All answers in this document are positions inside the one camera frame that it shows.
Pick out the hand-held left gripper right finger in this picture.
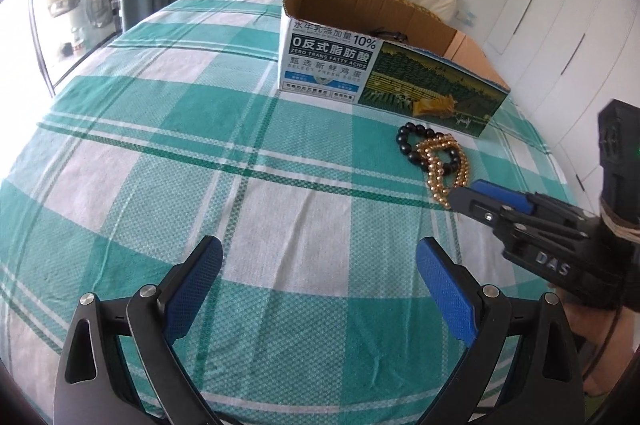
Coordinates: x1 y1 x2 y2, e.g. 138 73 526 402
415 237 585 425

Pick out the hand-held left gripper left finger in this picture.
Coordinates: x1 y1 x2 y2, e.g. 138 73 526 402
52 235 226 425

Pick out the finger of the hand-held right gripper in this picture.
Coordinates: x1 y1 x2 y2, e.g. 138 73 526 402
450 188 591 251
472 180 601 226

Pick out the gold bead necklace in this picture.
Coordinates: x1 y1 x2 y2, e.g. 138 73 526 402
416 132 471 210

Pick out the printed cardboard box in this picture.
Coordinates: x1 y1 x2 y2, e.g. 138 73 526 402
276 0 511 138

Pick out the person's right forearm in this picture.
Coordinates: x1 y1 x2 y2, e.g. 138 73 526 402
547 287 626 356

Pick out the green checked bed sheet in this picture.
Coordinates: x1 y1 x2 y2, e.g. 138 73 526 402
0 0 601 425

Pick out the white wardrobe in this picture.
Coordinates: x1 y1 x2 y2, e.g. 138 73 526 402
480 0 640 226

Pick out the grey washing machine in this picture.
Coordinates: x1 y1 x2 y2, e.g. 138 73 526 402
80 0 123 51

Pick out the glass sliding door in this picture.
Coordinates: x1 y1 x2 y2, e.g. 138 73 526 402
0 0 56 96

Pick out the black cable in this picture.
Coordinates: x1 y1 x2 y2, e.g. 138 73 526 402
582 305 628 378

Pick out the black bead bracelet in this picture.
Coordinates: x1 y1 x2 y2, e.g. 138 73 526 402
396 121 461 173

